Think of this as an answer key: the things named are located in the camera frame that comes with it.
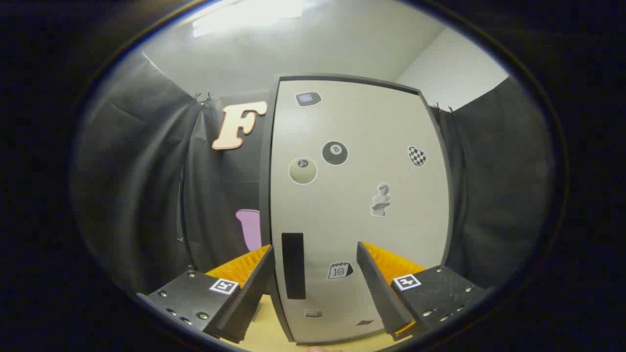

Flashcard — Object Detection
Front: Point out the grey cabinet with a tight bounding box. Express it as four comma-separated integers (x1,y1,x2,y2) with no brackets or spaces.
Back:
259,73,455,343

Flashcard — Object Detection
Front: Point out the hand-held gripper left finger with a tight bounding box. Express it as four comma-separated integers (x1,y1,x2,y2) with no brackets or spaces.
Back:
136,244,274,344

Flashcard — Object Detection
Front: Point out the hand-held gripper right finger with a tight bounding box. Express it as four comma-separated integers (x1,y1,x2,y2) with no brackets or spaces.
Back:
356,241,487,342

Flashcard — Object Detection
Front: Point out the black backdrop cloth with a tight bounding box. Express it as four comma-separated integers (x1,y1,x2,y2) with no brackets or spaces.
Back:
71,51,556,299

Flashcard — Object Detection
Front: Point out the thin black cable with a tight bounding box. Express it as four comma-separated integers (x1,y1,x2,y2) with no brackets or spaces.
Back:
179,166,191,245

